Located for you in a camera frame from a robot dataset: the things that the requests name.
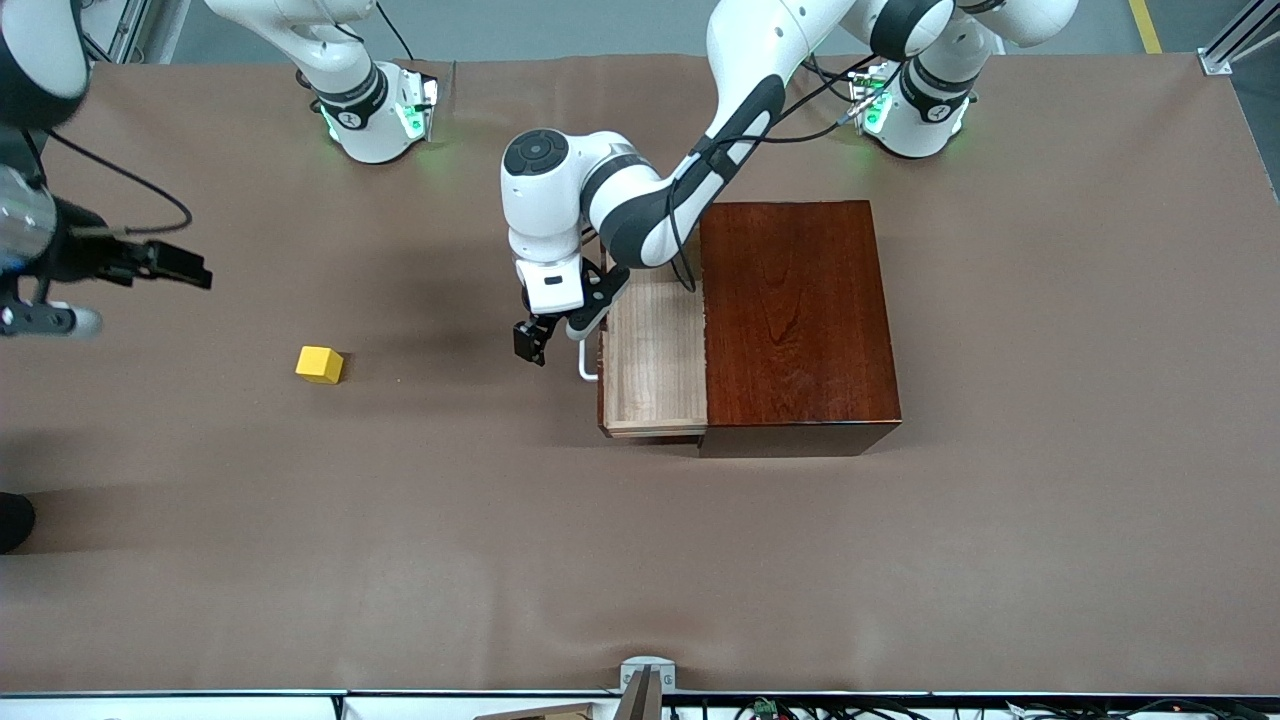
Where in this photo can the dark brown wooden cabinet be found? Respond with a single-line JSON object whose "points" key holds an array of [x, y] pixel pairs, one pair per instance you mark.
{"points": [[800, 320]]}

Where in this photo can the grey metal camera bracket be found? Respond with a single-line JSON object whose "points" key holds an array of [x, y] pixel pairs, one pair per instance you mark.
{"points": [[640, 665]]}

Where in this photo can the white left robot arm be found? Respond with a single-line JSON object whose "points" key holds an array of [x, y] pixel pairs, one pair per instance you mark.
{"points": [[545, 200]]}

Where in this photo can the brown table cover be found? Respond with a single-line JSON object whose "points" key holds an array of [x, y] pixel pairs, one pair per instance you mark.
{"points": [[400, 550]]}

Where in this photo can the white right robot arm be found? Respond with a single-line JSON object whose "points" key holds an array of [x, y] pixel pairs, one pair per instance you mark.
{"points": [[365, 130]]}

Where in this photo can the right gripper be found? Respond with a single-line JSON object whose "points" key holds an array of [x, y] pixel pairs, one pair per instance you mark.
{"points": [[88, 256]]}

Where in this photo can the yellow block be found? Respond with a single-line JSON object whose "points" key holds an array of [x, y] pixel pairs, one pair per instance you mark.
{"points": [[318, 365]]}

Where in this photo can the brown board piece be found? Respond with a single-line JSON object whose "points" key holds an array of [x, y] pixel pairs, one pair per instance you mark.
{"points": [[550, 713]]}

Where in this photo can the black round object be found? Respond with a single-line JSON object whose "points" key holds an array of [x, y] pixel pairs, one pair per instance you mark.
{"points": [[12, 522]]}

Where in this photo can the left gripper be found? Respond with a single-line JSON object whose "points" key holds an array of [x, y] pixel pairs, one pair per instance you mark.
{"points": [[531, 337]]}

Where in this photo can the small green connector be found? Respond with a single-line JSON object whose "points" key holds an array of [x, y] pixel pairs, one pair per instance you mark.
{"points": [[765, 708]]}

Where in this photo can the aluminium frame profile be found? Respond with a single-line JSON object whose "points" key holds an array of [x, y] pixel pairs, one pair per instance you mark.
{"points": [[1225, 45], [120, 25]]}

